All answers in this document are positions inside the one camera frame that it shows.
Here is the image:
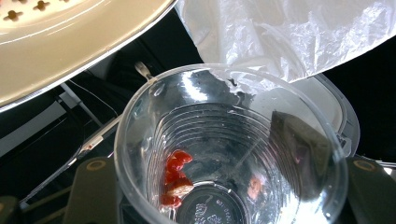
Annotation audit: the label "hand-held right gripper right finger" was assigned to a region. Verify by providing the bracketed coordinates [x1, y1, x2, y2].
[269, 110, 396, 224]

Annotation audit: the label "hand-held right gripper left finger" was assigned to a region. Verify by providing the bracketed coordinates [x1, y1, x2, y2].
[63, 156, 123, 224]

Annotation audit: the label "red food scraps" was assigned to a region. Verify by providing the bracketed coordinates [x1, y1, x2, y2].
[160, 149, 195, 209]

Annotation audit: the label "white trash bin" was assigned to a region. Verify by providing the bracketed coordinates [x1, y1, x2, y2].
[290, 73, 361, 159]

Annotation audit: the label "pale red food scrap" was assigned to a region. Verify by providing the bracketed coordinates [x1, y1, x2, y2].
[247, 175, 266, 201]

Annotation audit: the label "clear plastic cup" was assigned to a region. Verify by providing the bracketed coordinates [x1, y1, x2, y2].
[113, 63, 349, 224]

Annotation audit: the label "white plastic trash bag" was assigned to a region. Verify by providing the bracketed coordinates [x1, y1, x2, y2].
[175, 0, 396, 95]

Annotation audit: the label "silver metal bar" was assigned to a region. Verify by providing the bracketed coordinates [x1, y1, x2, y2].
[18, 115, 123, 204]

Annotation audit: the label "white pole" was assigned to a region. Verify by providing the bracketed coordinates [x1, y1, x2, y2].
[60, 82, 105, 127]

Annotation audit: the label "grey flat bar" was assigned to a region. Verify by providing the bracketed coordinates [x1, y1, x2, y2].
[0, 102, 67, 158]

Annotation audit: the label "beige perforated round tray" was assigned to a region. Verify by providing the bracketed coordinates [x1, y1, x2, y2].
[0, 0, 179, 114]

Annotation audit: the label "thin cable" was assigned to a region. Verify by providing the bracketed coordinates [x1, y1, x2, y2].
[68, 78, 120, 119]

